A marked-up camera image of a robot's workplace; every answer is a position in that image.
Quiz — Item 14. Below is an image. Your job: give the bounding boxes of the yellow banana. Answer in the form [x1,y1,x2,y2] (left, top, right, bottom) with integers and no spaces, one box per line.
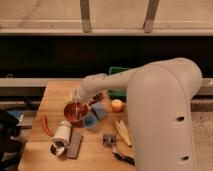
[115,120,132,147]

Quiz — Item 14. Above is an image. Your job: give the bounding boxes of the black handled peeler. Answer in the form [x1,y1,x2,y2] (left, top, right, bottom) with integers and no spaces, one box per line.
[112,147,135,165]

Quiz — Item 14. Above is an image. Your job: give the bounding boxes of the red bowl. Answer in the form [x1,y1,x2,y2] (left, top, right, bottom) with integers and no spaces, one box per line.
[64,102,88,127]

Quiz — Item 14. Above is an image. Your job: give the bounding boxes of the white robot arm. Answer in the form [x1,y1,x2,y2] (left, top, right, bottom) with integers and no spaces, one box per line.
[74,58,202,171]

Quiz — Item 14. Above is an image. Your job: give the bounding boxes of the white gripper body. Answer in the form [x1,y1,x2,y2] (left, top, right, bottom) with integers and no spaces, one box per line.
[74,87,97,103]

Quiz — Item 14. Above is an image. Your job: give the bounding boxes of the green bin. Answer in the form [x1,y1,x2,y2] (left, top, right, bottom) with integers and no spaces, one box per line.
[107,66,128,101]

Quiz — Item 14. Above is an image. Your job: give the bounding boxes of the silver fork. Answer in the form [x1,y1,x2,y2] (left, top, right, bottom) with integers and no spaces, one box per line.
[74,90,80,122]

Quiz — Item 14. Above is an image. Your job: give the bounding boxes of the grey sharpening stone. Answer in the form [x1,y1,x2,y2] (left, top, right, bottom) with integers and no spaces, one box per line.
[67,132,82,159]

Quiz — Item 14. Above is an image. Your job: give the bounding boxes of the blue cup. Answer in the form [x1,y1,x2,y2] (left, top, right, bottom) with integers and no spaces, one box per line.
[83,114,97,129]

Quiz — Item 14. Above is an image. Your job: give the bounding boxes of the purple grapes bunch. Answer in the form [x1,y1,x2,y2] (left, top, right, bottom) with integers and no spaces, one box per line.
[90,93,103,104]

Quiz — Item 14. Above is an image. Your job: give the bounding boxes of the apple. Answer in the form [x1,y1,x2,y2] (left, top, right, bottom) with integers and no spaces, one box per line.
[111,99,124,112]

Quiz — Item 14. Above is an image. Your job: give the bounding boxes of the red chili pepper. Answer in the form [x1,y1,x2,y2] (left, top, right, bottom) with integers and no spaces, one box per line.
[41,115,54,137]

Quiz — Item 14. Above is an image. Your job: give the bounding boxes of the blue sponge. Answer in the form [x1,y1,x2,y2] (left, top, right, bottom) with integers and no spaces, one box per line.
[91,102,107,120]

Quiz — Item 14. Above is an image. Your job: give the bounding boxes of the white cup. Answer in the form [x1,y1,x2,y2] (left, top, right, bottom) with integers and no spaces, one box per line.
[52,121,71,146]

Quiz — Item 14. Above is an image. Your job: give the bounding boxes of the silver metal cup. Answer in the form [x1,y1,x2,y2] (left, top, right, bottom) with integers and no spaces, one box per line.
[50,141,65,156]

